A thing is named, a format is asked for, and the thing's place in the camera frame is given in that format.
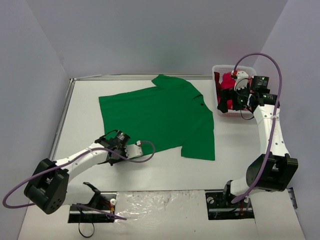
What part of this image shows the green t shirt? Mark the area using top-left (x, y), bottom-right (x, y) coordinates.
top-left (98, 74), bottom-right (215, 161)

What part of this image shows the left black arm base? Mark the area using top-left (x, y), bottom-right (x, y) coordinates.
top-left (67, 192), bottom-right (117, 224)

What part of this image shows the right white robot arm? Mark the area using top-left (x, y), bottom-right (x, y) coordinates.
top-left (215, 76), bottom-right (299, 207)

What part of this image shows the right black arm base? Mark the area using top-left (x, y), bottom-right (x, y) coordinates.
top-left (205, 190), bottom-right (255, 221)

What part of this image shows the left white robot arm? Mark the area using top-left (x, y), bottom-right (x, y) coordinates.
top-left (24, 130), bottom-right (130, 215)

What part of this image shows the red t shirt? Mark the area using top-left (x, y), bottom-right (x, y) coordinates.
top-left (213, 71), bottom-right (236, 103)

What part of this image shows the white plastic basket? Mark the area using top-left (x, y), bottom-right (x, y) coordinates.
top-left (212, 64), bottom-right (257, 117)

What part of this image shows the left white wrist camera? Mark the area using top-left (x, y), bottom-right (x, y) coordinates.
top-left (124, 144), bottom-right (143, 159)

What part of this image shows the black loop cable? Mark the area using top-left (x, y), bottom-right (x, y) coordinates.
top-left (79, 212), bottom-right (96, 238)

